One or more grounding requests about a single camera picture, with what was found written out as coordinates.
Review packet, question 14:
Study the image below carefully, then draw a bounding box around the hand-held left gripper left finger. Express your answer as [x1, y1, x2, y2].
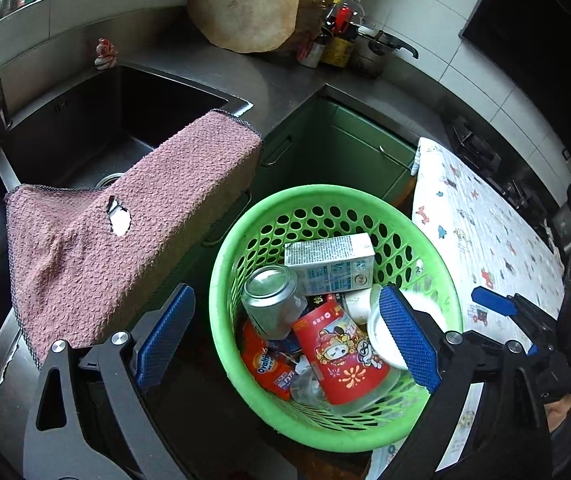
[22, 284, 196, 480]

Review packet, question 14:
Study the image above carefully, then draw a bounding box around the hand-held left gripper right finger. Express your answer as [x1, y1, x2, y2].
[373, 285, 551, 480]

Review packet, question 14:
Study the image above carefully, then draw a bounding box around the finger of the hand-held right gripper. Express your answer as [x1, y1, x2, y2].
[526, 341, 567, 367]
[471, 287, 561, 347]

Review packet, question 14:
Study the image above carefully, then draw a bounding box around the red cartoon-print plastic cup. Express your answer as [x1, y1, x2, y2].
[293, 302, 401, 407]

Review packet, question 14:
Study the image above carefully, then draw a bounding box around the green perforated plastic basket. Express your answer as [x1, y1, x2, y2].
[209, 185, 463, 453]

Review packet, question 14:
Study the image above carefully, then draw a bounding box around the white milk carton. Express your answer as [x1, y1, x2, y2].
[284, 232, 376, 297]

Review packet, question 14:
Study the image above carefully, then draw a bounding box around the orange chocolate wafer wrapper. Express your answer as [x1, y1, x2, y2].
[240, 320, 301, 401]

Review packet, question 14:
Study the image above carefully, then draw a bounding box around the silver and blue drink can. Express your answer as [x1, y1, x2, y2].
[241, 265, 309, 341]

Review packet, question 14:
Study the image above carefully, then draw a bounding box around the person's right hand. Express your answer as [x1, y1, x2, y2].
[545, 394, 571, 433]

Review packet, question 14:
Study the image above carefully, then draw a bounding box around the white vehicle-print tablecloth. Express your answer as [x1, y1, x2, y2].
[365, 137, 566, 480]

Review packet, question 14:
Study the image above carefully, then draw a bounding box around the red packet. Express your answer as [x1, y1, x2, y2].
[308, 292, 346, 317]

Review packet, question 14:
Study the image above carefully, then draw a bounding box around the crumpled clear plastic wrapper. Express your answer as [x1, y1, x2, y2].
[290, 355, 329, 403]

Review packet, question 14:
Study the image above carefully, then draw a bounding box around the pink knitted dishcloth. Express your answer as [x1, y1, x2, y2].
[4, 109, 264, 368]

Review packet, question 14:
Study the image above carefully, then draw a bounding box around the black gas stove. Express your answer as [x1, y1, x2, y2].
[448, 115, 561, 211]

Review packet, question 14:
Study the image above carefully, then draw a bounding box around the green kitchen cabinet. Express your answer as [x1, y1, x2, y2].
[200, 97, 419, 261]

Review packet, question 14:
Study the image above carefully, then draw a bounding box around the black kitchen sink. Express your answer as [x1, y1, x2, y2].
[0, 62, 253, 196]

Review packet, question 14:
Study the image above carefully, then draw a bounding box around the black range hood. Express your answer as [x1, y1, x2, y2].
[458, 0, 571, 151]

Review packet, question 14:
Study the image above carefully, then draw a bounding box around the red and white scrubber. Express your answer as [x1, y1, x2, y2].
[94, 38, 118, 71]

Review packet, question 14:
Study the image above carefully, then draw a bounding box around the round wooden cutting board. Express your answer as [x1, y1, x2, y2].
[186, 0, 300, 54]

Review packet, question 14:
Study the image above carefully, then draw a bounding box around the brown wooden block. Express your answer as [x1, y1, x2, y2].
[280, 0, 327, 52]

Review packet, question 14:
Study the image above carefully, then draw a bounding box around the steel pot with black handle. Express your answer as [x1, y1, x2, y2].
[349, 22, 419, 79]

